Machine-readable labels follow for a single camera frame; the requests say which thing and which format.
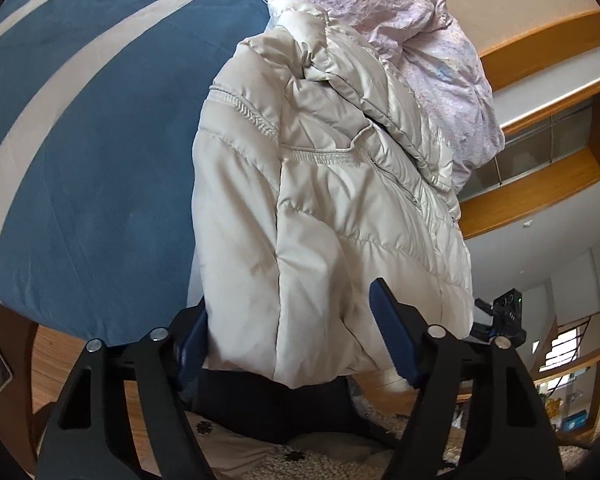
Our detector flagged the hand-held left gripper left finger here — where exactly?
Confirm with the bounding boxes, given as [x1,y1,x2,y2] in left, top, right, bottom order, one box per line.
[35,297,216,480]

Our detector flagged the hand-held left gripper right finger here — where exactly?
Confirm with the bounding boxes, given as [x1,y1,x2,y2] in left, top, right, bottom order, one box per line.
[369,277,566,480]

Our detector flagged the cream puffer jacket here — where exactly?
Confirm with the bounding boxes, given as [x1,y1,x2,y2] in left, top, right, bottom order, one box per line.
[187,0,476,391]

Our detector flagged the barred window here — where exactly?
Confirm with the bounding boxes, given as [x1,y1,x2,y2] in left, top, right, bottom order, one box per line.
[539,320,597,372]

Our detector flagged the person's dark trousers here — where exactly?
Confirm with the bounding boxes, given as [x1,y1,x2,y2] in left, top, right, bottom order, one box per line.
[195,367,401,453]

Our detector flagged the person's beige fleece coat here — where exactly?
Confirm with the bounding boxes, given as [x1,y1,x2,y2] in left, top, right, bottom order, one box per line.
[180,395,481,480]

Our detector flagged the blue white-striped bed cover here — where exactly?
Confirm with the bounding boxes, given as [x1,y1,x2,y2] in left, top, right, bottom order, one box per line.
[0,0,281,351]

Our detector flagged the pink floral duvet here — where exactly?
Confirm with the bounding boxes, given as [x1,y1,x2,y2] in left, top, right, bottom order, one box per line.
[215,0,506,196]

